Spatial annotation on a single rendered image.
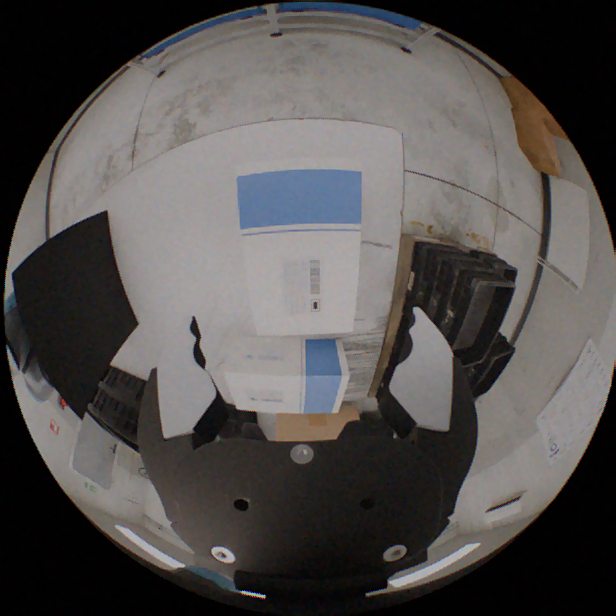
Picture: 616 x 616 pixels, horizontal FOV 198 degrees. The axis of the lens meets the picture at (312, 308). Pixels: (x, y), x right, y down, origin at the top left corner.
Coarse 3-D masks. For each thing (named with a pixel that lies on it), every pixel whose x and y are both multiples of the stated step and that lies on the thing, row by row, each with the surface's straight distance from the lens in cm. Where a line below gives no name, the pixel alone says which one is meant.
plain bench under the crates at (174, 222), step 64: (256, 128) 32; (320, 128) 31; (384, 128) 34; (128, 192) 44; (192, 192) 33; (384, 192) 31; (128, 256) 45; (192, 256) 35; (384, 256) 33; (384, 320) 39
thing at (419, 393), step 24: (408, 336) 10; (432, 336) 10; (408, 360) 9; (432, 360) 9; (408, 384) 8; (432, 384) 8; (384, 408) 8; (408, 408) 7; (432, 408) 8; (408, 432) 8
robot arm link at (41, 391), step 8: (32, 352) 55; (32, 360) 55; (24, 368) 57; (32, 368) 56; (24, 376) 60; (32, 376) 57; (40, 376) 55; (32, 384) 59; (40, 384) 57; (48, 384) 55; (32, 392) 62; (40, 392) 59; (48, 392) 58; (40, 400) 63
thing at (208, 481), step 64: (256, 448) 6; (320, 448) 6; (384, 448) 6; (192, 512) 6; (256, 512) 6; (320, 512) 5; (384, 512) 6; (256, 576) 6; (320, 576) 6; (384, 576) 6
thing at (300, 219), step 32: (288, 160) 20; (320, 160) 20; (352, 160) 21; (256, 192) 20; (288, 192) 20; (320, 192) 20; (352, 192) 21; (256, 224) 21; (288, 224) 20; (320, 224) 20; (352, 224) 21; (256, 256) 21; (288, 256) 21; (320, 256) 21; (352, 256) 22; (256, 288) 23; (288, 288) 22; (320, 288) 22; (352, 288) 23; (256, 320) 25; (288, 320) 24; (320, 320) 25; (352, 320) 25
